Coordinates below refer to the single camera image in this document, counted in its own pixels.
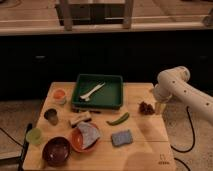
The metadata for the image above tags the black clamp bar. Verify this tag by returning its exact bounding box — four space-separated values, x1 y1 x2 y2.
0 127 29 171

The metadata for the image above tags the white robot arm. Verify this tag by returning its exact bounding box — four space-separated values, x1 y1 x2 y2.
153 66 213 125

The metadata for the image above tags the white black brush block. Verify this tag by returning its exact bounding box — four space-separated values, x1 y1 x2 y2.
69 112 91 128

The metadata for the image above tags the blue sponge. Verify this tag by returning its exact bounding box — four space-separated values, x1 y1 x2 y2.
111 130 133 147

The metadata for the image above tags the dark purple grape bunch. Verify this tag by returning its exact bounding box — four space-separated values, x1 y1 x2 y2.
139 101 155 115

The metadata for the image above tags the green plastic tray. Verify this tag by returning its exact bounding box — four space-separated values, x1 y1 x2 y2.
71 74 123 110

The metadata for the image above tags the wooden stool frame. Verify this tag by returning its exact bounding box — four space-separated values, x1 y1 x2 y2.
55 0 134 31

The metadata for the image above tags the black cable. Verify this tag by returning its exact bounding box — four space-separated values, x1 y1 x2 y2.
171 105 201 171

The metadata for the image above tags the white plastic fork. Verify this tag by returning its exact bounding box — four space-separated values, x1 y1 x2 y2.
80 83 105 101

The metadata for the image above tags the grey blue cloth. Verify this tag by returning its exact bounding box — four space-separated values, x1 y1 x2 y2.
77 122 100 149

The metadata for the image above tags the orange bowl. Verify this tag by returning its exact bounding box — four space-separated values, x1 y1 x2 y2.
69 127 100 153

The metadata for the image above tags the orange filled white cup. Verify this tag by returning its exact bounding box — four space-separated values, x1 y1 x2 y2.
53 89 66 105

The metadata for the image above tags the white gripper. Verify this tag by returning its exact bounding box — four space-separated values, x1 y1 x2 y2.
153 84 172 115

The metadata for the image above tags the dark grey cup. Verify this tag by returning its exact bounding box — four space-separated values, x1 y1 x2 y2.
44 108 58 125

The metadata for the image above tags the light green cup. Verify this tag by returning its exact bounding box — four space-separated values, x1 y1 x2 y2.
26 128 42 145

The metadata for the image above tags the dark maroon bowl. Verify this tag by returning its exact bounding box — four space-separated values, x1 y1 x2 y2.
42 137 70 167

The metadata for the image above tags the green chili pepper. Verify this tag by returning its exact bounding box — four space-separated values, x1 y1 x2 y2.
106 112 130 126

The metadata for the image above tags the black marker pen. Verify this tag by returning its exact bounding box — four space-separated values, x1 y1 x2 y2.
71 108 101 114

